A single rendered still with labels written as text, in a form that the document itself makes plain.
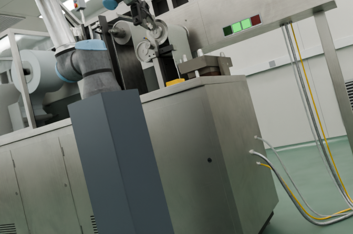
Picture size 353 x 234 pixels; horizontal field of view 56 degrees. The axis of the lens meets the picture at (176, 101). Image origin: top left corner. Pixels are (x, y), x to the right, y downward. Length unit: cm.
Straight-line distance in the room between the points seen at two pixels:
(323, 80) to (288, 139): 85
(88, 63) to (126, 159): 39
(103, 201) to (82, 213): 84
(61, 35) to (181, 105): 61
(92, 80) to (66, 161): 92
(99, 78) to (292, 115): 339
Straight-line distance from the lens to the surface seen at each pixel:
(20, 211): 260
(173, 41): 195
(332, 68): 214
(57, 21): 148
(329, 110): 435
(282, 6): 205
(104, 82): 129
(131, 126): 128
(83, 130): 130
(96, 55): 132
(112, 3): 171
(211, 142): 154
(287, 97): 440
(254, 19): 207
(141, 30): 217
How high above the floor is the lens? 75
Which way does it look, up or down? 3 degrees up
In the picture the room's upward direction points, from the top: 14 degrees counter-clockwise
